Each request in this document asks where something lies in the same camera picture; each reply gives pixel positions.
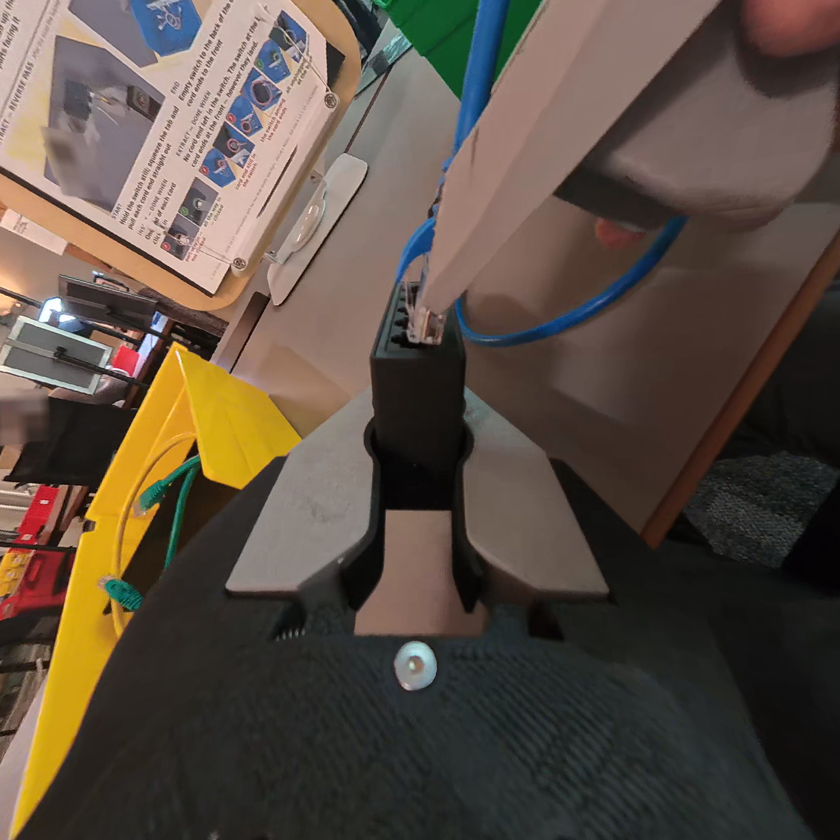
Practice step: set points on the yellow plastic bin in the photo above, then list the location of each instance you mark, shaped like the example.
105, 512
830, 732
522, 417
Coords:
216, 407

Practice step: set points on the person's right hand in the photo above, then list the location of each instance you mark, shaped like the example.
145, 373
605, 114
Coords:
800, 23

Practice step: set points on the black mesh office chair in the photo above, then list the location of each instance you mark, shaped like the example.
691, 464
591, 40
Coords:
72, 439

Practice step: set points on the black network switch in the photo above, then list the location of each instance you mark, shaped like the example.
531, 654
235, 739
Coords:
417, 407

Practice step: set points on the green plastic bin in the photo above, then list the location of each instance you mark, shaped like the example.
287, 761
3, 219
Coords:
446, 39

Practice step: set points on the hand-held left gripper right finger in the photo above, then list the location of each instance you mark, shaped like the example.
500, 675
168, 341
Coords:
525, 518

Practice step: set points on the instruction sheet on wooden stand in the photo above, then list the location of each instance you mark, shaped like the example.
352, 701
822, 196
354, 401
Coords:
151, 272

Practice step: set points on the black light panel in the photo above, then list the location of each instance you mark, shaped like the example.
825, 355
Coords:
105, 305

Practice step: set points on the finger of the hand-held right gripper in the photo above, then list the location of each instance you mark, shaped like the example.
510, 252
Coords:
590, 79

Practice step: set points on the silver framed light panel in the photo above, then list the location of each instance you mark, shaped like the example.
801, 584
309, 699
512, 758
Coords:
52, 354

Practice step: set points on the white stand base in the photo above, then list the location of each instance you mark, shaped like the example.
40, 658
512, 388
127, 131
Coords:
341, 184

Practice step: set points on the person's black clothing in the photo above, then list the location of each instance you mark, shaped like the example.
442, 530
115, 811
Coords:
754, 689

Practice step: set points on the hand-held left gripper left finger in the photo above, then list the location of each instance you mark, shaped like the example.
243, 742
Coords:
308, 518

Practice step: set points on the red plastic bin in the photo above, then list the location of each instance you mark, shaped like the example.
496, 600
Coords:
33, 577

